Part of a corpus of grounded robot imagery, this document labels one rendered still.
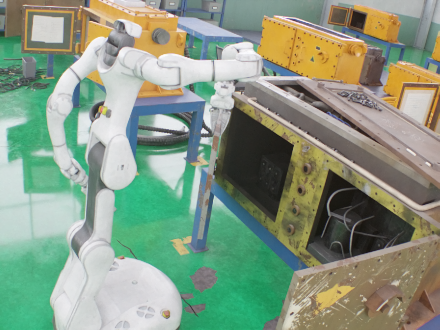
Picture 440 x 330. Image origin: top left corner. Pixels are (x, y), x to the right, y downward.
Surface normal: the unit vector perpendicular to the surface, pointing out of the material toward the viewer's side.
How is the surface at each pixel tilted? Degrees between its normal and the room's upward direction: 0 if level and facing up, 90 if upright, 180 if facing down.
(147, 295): 1
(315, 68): 90
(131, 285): 0
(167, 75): 93
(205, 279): 0
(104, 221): 90
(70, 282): 62
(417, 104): 90
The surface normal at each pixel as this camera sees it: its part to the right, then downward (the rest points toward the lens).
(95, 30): -0.66, 0.22
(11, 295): 0.16, -0.89
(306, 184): -0.84, 0.11
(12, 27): 0.85, 0.34
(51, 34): 0.26, 0.45
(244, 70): 0.62, 0.29
